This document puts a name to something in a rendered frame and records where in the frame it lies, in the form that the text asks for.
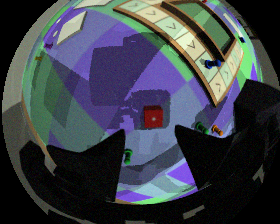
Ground blue pawn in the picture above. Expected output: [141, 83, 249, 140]
[205, 59, 221, 69]

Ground blue die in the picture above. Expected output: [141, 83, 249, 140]
[239, 37, 246, 43]

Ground red die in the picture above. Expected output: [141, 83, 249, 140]
[144, 104, 162, 128]

